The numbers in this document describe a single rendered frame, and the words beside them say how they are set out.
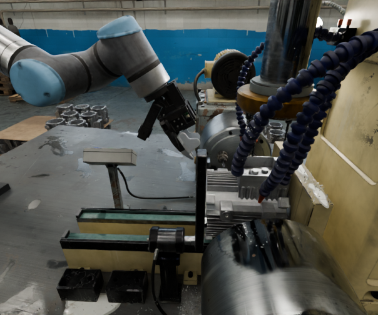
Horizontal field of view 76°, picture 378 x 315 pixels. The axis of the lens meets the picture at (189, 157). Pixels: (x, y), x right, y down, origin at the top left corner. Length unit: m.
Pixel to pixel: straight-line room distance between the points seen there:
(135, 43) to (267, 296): 0.51
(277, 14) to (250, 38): 5.53
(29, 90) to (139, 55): 0.23
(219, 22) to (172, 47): 1.21
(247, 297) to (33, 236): 0.84
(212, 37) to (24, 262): 5.68
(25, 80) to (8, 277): 0.61
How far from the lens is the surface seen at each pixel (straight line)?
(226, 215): 0.60
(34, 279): 0.92
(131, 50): 0.58
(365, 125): 0.66
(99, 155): 0.89
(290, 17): 0.53
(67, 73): 0.58
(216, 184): 0.63
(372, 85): 0.66
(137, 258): 0.78
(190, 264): 0.77
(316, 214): 0.58
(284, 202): 0.64
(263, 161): 0.70
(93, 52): 0.64
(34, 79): 0.55
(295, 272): 0.39
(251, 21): 6.06
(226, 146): 0.84
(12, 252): 1.04
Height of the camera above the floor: 1.46
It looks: 29 degrees down
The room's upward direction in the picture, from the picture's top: straight up
